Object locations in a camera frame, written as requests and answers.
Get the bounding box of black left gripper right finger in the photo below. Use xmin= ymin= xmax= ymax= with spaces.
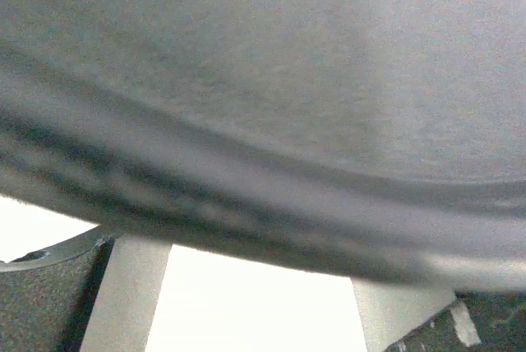
xmin=353 ymin=280 xmax=525 ymax=351

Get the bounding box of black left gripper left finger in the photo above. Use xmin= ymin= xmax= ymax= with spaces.
xmin=1 ymin=226 xmax=172 ymax=351

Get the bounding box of dark navy tall bin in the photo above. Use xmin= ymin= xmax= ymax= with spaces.
xmin=1 ymin=0 xmax=525 ymax=290

